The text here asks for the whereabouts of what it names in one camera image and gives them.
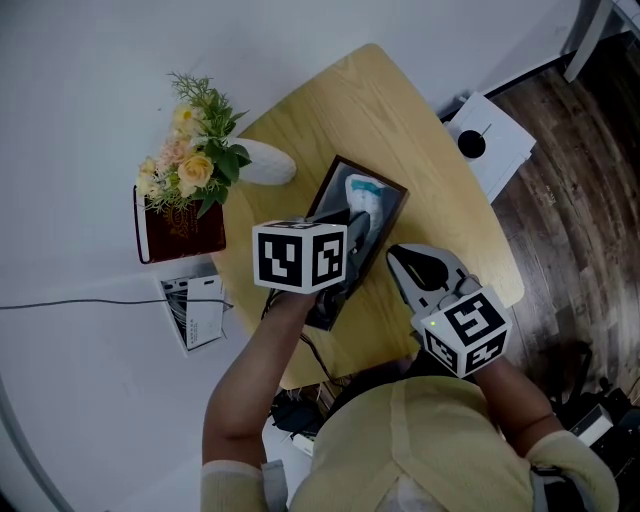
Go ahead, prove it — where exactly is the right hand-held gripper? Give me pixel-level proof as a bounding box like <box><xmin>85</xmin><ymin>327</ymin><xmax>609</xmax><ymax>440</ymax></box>
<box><xmin>385</xmin><ymin>242</ymin><xmax>514</xmax><ymax>380</ymax></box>

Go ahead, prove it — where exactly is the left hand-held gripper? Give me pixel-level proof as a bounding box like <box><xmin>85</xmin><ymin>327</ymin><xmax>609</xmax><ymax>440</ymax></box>
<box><xmin>252</xmin><ymin>208</ymin><xmax>375</xmax><ymax>331</ymax></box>

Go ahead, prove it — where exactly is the white plastic bag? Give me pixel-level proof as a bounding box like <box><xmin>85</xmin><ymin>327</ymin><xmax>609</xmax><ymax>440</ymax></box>
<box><xmin>343</xmin><ymin>173</ymin><xmax>389</xmax><ymax>241</ymax></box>

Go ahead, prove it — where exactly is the dark brown tissue box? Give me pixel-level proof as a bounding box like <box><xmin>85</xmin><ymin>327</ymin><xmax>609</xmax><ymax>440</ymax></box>
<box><xmin>269</xmin><ymin>154</ymin><xmax>410</xmax><ymax>332</ymax></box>

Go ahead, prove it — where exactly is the person's left forearm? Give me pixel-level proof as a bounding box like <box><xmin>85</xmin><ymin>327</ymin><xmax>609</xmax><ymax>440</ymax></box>
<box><xmin>202</xmin><ymin>289</ymin><xmax>321</xmax><ymax>469</ymax></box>

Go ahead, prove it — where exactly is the person's right forearm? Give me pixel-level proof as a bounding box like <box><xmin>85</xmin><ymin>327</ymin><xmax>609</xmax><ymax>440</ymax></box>
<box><xmin>472</xmin><ymin>357</ymin><xmax>564</xmax><ymax>459</ymax></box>

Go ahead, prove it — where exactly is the white safe box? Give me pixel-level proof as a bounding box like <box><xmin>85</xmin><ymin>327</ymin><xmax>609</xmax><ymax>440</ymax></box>
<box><xmin>443</xmin><ymin>91</ymin><xmax>537</xmax><ymax>204</ymax></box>

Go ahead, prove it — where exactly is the black and white rectangular block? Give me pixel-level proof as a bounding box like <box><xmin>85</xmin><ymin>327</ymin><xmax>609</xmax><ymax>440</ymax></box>
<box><xmin>569</xmin><ymin>403</ymin><xmax>615</xmax><ymax>449</ymax></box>

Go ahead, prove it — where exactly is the white ribbed vase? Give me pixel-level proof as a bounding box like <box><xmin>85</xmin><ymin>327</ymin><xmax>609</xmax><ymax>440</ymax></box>
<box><xmin>227</xmin><ymin>137</ymin><xmax>298</xmax><ymax>186</ymax></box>

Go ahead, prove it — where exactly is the yellow flower bouquet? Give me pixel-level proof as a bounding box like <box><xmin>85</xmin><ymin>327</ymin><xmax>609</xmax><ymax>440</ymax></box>
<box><xmin>135</xmin><ymin>72</ymin><xmax>252</xmax><ymax>219</ymax></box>

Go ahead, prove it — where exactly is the dark red hardcover book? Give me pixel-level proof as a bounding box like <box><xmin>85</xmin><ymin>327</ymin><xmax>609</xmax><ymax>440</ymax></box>
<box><xmin>132</xmin><ymin>183</ymin><xmax>227</xmax><ymax>265</ymax></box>

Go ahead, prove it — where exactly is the person's yellow knit cardigan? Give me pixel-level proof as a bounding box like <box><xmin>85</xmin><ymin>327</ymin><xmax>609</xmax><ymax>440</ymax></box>
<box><xmin>199</xmin><ymin>374</ymin><xmax>621</xmax><ymax>512</ymax></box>

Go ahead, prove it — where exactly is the black router with antennas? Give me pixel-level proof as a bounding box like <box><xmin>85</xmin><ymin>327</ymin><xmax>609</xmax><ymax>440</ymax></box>
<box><xmin>272</xmin><ymin>389</ymin><xmax>326</xmax><ymax>436</ymax></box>

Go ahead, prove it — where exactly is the black office chair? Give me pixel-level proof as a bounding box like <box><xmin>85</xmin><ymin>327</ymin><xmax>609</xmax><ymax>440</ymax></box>
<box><xmin>549</xmin><ymin>339</ymin><xmax>640</xmax><ymax>496</ymax></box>

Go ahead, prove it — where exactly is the white floor device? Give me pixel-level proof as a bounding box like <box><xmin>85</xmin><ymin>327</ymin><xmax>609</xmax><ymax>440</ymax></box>
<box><xmin>262</xmin><ymin>424</ymin><xmax>316</xmax><ymax>469</ymax></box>

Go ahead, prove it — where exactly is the white desk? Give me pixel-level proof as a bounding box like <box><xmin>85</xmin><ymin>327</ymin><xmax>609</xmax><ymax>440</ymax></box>
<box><xmin>564</xmin><ymin>0</ymin><xmax>640</xmax><ymax>84</ymax></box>

